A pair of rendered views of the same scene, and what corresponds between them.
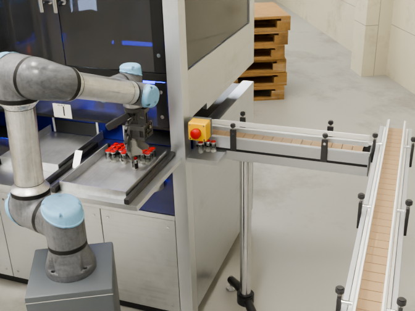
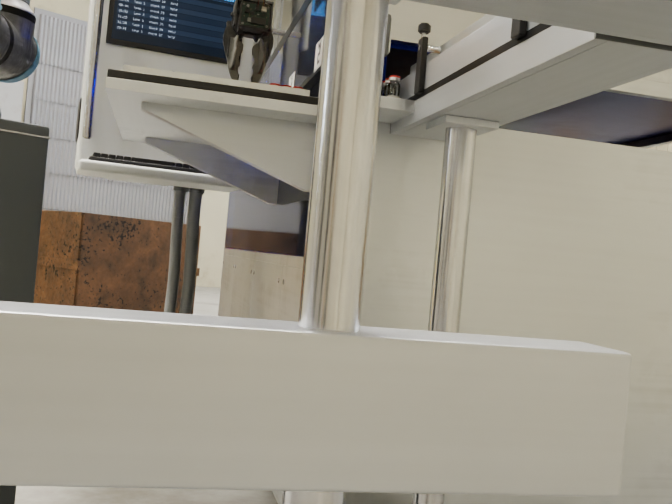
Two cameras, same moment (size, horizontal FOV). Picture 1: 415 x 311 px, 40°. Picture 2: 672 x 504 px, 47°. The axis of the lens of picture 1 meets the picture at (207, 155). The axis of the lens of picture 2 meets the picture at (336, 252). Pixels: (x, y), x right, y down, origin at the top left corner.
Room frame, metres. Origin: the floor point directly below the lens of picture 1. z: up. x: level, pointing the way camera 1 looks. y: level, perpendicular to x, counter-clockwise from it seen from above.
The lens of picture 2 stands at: (1.27, -1.09, 0.61)
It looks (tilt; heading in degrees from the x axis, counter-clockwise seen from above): 0 degrees down; 57
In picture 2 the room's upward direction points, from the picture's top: 5 degrees clockwise
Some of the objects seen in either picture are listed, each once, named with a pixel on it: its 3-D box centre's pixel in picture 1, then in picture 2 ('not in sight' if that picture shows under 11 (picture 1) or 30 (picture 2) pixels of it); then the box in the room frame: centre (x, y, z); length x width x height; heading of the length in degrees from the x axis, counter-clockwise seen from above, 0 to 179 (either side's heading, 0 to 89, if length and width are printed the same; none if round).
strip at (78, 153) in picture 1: (70, 165); not in sight; (1.92, 0.51, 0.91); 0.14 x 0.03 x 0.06; 160
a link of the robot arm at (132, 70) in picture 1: (130, 79); not in sight; (1.91, 0.26, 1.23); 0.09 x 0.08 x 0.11; 145
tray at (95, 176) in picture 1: (115, 170); (213, 99); (1.89, 0.34, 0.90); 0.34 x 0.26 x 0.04; 159
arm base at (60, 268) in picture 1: (69, 253); not in sight; (1.44, 0.43, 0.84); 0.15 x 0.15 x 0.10
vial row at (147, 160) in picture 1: (129, 155); not in sight; (1.99, 0.30, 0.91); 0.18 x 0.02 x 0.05; 69
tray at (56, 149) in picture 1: (54, 146); not in sight; (2.12, 0.62, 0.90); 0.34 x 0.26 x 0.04; 160
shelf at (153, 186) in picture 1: (82, 165); (227, 128); (1.99, 0.48, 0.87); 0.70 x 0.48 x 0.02; 70
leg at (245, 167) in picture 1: (245, 234); (440, 359); (2.11, -0.16, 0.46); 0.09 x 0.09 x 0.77; 70
